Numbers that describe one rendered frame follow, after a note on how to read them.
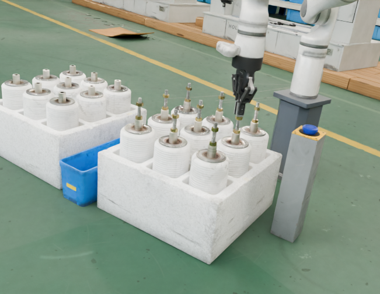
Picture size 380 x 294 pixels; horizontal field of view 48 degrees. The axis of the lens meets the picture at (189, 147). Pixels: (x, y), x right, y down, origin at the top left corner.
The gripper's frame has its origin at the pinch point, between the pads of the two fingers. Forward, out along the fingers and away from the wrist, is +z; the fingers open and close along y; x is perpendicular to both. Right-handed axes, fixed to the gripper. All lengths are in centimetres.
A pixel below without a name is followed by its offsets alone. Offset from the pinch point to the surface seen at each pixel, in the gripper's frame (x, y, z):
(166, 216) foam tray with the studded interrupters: 18.9, -8.7, 26.7
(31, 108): 55, 36, 14
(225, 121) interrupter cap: -2.2, 15.3, 9.7
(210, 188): 9.5, -12.7, 16.2
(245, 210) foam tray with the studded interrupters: -3.3, -7.4, 26.7
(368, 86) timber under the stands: -138, 130, 29
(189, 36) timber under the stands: -58, 290, 33
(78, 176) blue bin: 40.9, 10.5, 24.9
